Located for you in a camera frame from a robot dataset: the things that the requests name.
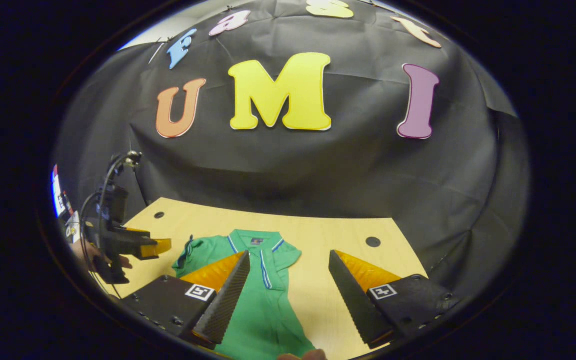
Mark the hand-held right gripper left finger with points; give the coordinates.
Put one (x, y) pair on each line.
(228, 300)

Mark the black backdrop cloth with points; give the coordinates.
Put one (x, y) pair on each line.
(368, 175)

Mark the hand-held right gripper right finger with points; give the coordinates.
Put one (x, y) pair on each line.
(353, 300)

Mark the computer monitor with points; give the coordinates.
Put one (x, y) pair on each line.
(57, 192)

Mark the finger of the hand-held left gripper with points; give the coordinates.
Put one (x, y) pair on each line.
(154, 248)

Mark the green T-shirt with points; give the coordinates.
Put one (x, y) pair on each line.
(263, 310)

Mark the black round table grommet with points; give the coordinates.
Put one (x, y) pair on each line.
(159, 215)
(373, 242)

